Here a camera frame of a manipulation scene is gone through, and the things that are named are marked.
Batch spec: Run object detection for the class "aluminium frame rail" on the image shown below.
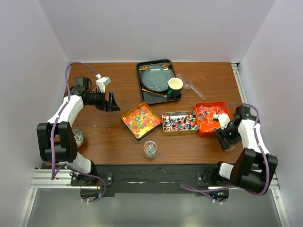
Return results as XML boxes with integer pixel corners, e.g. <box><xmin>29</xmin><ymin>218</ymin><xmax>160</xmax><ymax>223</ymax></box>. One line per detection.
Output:
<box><xmin>23</xmin><ymin>63</ymin><xmax>283</xmax><ymax>227</ymax></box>

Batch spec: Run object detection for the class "orange tray of lollipops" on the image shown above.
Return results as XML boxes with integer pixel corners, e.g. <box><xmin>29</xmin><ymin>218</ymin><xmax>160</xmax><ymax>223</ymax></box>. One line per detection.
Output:
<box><xmin>194</xmin><ymin>101</ymin><xmax>227</xmax><ymax>137</ymax></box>

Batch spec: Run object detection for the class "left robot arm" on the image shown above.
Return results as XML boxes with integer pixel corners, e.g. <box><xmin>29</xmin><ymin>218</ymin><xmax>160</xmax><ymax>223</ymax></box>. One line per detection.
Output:
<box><xmin>36</xmin><ymin>74</ymin><xmax>120</xmax><ymax>185</ymax></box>

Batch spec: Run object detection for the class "clear plastic scoop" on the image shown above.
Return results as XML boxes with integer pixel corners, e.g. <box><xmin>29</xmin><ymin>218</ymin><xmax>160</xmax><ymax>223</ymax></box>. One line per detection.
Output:
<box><xmin>176</xmin><ymin>73</ymin><xmax>205</xmax><ymax>101</ymax></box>

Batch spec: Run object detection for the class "gold tin of gummy candies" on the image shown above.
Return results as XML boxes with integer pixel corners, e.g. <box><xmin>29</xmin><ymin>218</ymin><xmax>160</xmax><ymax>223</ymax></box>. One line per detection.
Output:
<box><xmin>120</xmin><ymin>102</ymin><xmax>162</xmax><ymax>142</ymax></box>

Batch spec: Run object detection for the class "clear glass jar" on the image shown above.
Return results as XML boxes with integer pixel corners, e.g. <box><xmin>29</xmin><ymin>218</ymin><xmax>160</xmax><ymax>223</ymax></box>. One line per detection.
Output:
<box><xmin>143</xmin><ymin>141</ymin><xmax>157</xmax><ymax>160</ymax></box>

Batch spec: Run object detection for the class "black serving tray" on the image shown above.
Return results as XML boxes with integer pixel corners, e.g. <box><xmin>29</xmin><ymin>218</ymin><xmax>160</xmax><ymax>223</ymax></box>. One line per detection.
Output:
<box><xmin>136</xmin><ymin>59</ymin><xmax>182</xmax><ymax>105</ymax></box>

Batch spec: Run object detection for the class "clear round jar lid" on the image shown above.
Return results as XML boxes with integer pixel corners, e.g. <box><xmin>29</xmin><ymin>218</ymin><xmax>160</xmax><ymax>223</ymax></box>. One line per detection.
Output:
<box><xmin>225</xmin><ymin>145</ymin><xmax>234</xmax><ymax>151</ymax></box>

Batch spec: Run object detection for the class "blue-grey ceramic plate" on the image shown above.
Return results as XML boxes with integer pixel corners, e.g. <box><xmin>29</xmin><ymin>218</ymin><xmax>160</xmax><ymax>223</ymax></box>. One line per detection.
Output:
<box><xmin>142</xmin><ymin>66</ymin><xmax>175</xmax><ymax>92</ymax></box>

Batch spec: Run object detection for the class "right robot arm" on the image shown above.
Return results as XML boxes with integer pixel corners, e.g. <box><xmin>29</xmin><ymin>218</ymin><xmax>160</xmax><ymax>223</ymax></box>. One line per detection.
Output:
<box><xmin>211</xmin><ymin>103</ymin><xmax>278</xmax><ymax>195</ymax></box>

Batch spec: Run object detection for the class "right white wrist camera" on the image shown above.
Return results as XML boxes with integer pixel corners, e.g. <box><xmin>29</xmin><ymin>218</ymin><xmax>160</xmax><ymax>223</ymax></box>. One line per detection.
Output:
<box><xmin>213</xmin><ymin>113</ymin><xmax>231</xmax><ymax>130</ymax></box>

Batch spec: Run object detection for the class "purple cable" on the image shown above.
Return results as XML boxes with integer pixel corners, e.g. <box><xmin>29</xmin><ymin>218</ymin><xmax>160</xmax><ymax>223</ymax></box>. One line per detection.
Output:
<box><xmin>181</xmin><ymin>103</ymin><xmax>272</xmax><ymax>201</ymax></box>
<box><xmin>51</xmin><ymin>62</ymin><xmax>107</xmax><ymax>203</ymax></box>

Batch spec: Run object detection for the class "dark green mug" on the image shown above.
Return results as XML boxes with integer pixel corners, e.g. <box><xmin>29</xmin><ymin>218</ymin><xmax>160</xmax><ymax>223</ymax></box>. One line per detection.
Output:
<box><xmin>167</xmin><ymin>78</ymin><xmax>183</xmax><ymax>98</ymax></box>

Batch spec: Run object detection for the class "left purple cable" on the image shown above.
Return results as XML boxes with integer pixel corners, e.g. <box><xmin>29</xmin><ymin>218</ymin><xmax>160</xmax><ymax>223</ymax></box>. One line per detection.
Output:
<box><xmin>51</xmin><ymin>62</ymin><xmax>107</xmax><ymax>203</ymax></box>

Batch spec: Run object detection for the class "gold fork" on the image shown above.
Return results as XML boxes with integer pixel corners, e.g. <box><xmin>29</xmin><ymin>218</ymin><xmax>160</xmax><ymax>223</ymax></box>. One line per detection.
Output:
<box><xmin>139</xmin><ymin>62</ymin><xmax>172</xmax><ymax>70</ymax></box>

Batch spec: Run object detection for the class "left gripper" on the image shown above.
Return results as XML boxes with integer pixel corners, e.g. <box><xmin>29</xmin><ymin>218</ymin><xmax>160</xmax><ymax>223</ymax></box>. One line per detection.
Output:
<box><xmin>86</xmin><ymin>88</ymin><xmax>120</xmax><ymax>112</ymax></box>

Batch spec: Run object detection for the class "gold knife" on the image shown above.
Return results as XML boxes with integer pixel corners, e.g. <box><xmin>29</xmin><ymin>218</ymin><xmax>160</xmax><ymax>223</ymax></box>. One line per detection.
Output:
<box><xmin>141</xmin><ymin>88</ymin><xmax>167</xmax><ymax>97</ymax></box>

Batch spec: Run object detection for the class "silver patterned bowl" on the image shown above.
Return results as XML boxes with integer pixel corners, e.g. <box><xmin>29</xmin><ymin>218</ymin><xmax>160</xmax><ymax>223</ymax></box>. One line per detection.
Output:
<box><xmin>72</xmin><ymin>129</ymin><xmax>84</xmax><ymax>148</ymax></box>

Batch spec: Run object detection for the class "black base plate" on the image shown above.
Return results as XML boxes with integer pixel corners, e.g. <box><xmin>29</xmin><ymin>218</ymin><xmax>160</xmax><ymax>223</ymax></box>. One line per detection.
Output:
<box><xmin>41</xmin><ymin>164</ymin><xmax>237</xmax><ymax>200</ymax></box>

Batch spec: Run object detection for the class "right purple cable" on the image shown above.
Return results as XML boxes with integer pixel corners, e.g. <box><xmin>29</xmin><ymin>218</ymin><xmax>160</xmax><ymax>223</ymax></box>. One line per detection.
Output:
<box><xmin>181</xmin><ymin>103</ymin><xmax>272</xmax><ymax>201</ymax></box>

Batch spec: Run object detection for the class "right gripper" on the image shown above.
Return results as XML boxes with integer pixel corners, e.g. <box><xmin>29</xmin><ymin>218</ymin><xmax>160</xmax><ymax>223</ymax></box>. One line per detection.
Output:
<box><xmin>214</xmin><ymin>121</ymin><xmax>242</xmax><ymax>150</ymax></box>

